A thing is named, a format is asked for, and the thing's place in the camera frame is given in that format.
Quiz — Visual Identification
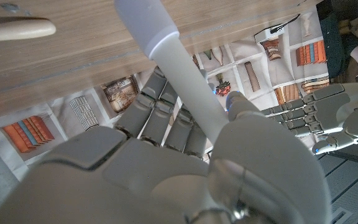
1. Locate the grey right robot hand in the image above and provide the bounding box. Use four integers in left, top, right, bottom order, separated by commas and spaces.
0, 66, 333, 224

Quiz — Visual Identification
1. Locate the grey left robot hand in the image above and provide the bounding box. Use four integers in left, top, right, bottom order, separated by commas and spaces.
261, 82, 358, 156

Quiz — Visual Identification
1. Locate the white plastic pipe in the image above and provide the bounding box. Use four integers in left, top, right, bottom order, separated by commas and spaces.
150, 30, 230, 144

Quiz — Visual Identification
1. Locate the long white pipe connector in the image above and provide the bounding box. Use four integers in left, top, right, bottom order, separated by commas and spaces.
113, 0, 180, 60

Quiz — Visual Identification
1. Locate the colourful striped wooden maraca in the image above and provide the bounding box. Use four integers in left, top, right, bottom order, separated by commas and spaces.
0, 17, 57, 44

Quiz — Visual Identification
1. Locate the person in dark teal top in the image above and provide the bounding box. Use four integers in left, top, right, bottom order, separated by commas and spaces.
315, 0, 358, 85

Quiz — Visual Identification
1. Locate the printed bookshelf backdrop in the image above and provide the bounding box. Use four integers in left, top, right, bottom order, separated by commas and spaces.
0, 6, 334, 183

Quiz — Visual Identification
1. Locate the white power strip box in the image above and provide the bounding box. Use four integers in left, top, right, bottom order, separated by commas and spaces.
254, 24, 287, 44

